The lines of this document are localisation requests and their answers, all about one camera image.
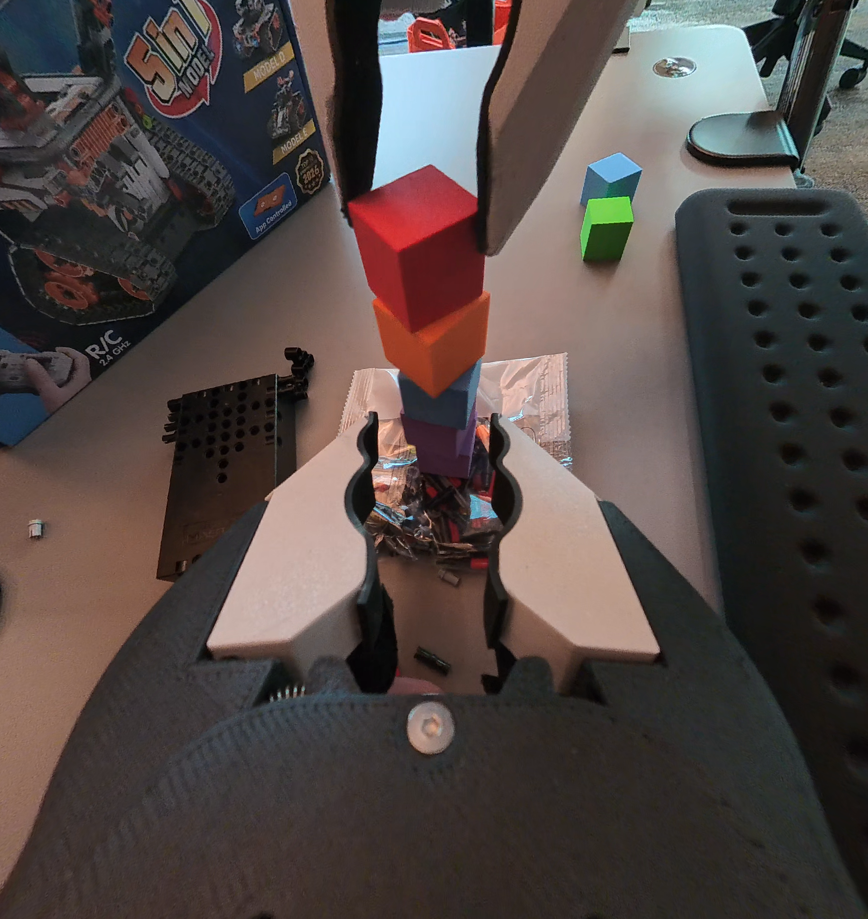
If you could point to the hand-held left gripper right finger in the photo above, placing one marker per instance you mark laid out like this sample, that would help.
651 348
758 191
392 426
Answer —
577 574

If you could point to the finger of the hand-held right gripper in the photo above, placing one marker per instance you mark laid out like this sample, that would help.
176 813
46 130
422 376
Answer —
355 93
541 122

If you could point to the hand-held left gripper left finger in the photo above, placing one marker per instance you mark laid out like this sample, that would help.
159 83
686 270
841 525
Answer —
290 574

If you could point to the green foam cube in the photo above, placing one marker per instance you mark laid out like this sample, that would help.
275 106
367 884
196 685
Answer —
606 230

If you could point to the red foam cube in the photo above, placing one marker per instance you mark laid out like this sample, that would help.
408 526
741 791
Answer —
419 244

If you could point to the purple foam cube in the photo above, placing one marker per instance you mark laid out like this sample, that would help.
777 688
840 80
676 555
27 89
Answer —
448 465
437 438

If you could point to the orange foam cube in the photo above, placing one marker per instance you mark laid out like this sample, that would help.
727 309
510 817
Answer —
434 352

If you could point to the round desk grommet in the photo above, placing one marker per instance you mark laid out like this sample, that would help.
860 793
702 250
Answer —
676 67

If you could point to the orange plastic container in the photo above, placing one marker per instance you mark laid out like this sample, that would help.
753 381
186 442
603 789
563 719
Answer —
428 34

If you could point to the black perforated building plate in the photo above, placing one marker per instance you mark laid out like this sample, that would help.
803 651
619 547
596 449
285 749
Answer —
219 467

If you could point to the black short beam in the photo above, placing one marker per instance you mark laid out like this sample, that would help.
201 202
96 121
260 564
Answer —
432 659

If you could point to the clear bag of building parts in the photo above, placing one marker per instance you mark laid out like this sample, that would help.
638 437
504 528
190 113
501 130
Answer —
534 402

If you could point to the black connector cluster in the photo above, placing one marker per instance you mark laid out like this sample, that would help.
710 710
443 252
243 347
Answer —
297 373

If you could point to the black monitor stand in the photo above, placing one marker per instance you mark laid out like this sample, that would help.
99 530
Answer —
742 140

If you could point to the blue toy robot box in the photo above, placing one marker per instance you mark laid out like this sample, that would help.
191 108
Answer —
118 179

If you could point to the black office chair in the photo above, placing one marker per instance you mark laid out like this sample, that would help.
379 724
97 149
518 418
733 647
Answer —
836 50

